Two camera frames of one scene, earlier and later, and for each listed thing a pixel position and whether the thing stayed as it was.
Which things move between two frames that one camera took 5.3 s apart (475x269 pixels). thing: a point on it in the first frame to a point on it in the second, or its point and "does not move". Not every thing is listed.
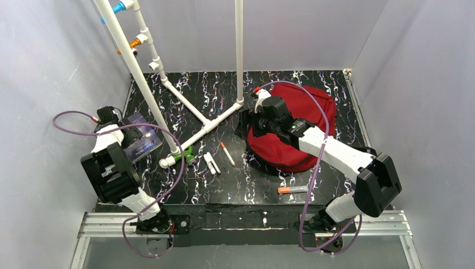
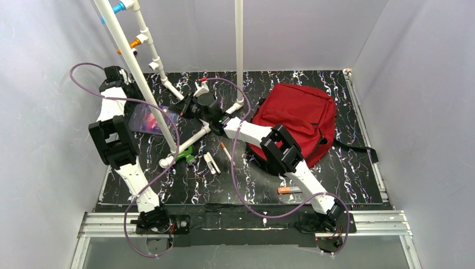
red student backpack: [277, 154] does not move
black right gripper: [245, 121] to [187, 107]
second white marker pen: [211, 163] does not move
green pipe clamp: [187, 154] does not move
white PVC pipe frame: [210, 124] does not move
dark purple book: [148, 142] to [142, 118]
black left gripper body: [131, 134] to [134, 98]
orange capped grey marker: [292, 189] does not move
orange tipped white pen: [228, 154] does not move
